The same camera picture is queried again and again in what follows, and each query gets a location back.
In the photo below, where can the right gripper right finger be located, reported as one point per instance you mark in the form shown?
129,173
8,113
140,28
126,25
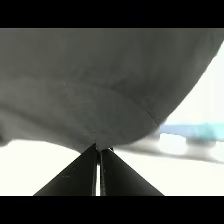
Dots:
123,176

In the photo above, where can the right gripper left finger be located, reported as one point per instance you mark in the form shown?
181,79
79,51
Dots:
80,176

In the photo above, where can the black garment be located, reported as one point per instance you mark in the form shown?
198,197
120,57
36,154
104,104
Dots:
100,83

